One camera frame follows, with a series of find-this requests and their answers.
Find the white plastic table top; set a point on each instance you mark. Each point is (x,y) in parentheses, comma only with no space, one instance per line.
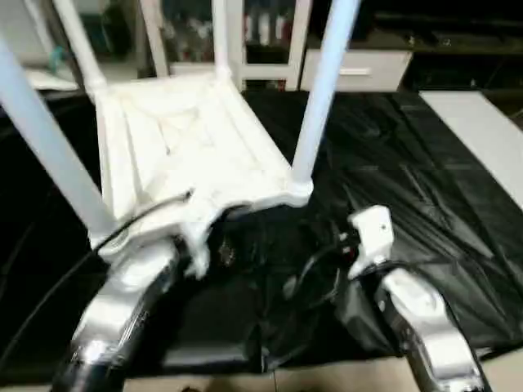
(180,131)

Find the white plastic table leg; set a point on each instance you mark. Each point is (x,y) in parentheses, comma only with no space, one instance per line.
(49,139)
(327,73)
(78,41)
(221,37)

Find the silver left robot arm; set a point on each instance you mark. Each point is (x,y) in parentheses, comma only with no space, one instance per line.
(122,302)

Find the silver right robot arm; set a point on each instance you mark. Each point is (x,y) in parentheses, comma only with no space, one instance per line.
(417,318)

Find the black mat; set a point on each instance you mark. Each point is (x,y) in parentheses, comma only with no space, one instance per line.
(409,163)

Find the white drawer unit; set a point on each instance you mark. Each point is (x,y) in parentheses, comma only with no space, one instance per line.
(359,72)

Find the white glass door cabinet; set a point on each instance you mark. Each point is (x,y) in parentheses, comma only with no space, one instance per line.
(239,41)

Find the dark low tv stand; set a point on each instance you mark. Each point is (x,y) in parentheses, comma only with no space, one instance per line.
(466,49)

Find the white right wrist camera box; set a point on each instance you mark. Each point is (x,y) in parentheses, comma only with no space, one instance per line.
(372,233)

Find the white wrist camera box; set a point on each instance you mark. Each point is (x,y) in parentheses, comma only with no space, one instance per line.
(372,233)
(196,237)

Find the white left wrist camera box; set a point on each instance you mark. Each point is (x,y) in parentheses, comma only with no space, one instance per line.
(196,237)

